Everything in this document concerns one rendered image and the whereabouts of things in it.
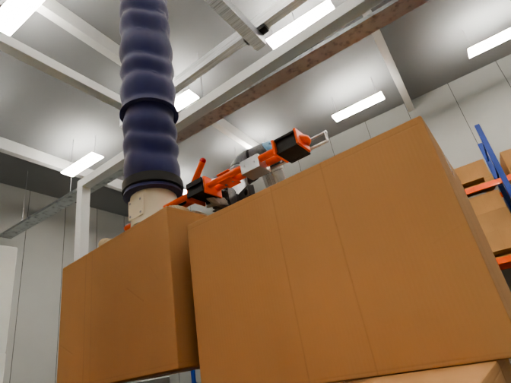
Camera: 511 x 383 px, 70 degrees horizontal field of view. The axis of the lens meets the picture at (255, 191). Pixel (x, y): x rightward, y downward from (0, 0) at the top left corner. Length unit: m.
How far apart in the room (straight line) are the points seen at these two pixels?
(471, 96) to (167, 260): 10.03
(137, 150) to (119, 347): 0.69
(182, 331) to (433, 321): 0.55
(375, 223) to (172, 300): 0.51
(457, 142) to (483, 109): 0.96
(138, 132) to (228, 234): 0.74
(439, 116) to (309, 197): 9.79
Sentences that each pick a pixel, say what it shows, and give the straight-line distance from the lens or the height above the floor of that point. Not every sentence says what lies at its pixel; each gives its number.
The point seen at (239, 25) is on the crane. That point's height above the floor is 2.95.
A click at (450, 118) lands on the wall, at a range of 10.44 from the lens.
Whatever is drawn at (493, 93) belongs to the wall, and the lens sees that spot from 10.61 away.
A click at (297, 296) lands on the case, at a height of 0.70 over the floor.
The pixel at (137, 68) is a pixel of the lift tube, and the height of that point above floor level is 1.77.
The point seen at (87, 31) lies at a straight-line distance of 7.21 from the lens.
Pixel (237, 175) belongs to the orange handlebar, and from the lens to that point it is 1.18.
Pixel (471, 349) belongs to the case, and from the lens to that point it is 0.65.
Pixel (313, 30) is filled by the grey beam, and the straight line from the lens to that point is 3.57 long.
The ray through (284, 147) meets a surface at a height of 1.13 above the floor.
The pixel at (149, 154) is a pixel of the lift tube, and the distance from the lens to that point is 1.42.
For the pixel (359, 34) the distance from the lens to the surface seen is 5.90.
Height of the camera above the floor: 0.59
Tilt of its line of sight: 25 degrees up
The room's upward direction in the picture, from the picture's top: 10 degrees counter-clockwise
